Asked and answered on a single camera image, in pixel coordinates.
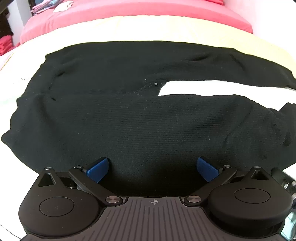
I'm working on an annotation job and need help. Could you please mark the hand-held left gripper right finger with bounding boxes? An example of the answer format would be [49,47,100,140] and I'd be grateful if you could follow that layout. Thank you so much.
[184,157,275,206]

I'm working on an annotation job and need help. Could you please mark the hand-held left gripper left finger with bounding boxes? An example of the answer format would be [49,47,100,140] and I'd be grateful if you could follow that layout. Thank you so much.
[37,157,121,206]

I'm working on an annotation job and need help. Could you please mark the black pants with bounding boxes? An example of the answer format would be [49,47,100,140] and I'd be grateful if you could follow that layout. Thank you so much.
[1,40,296,197]

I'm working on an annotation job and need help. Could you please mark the yellow quilted blanket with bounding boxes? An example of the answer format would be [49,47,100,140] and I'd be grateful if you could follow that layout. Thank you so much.
[0,16,296,241]

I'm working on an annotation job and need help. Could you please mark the pile of pink towels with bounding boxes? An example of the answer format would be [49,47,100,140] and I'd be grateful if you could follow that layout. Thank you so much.
[0,34,14,56]

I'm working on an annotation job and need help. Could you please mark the pink bedspread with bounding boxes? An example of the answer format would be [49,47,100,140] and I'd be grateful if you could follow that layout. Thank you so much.
[20,0,253,44]

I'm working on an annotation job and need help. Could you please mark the white crumpled cloth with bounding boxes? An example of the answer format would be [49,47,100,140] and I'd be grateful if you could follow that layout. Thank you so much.
[53,2,75,13]

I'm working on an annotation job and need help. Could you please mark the stack of folded purple cloths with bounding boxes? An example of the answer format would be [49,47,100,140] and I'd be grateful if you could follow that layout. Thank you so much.
[31,0,61,15]

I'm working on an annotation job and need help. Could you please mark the black hanging coat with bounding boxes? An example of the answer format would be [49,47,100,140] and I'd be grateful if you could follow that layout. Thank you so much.
[0,11,12,36]

